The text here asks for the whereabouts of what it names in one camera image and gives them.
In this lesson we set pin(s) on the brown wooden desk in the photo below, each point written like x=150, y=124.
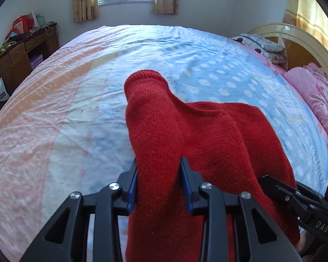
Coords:
x=16, y=60

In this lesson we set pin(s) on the red gift box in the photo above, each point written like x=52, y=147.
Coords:
x=21, y=24

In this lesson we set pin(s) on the pink frilly pillow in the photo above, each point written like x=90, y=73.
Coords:
x=314, y=92

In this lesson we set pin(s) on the green cloth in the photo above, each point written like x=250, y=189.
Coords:
x=4, y=48

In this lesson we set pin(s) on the red knitted sweater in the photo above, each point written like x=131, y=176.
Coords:
x=166, y=131

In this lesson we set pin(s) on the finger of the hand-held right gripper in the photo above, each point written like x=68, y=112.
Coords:
x=288, y=192

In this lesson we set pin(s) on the cream bed headboard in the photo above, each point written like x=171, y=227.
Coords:
x=303, y=36

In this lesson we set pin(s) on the yellow curtain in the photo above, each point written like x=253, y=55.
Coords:
x=311, y=8

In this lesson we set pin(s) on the purple box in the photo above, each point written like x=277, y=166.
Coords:
x=37, y=61

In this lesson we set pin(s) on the grey patterned pillow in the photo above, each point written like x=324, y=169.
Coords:
x=262, y=45

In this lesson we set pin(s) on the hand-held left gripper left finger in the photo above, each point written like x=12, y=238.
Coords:
x=131, y=195

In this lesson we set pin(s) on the pink and blue dotted bedsheet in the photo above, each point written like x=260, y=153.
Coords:
x=71, y=114

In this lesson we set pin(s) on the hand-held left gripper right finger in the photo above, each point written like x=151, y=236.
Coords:
x=186, y=193

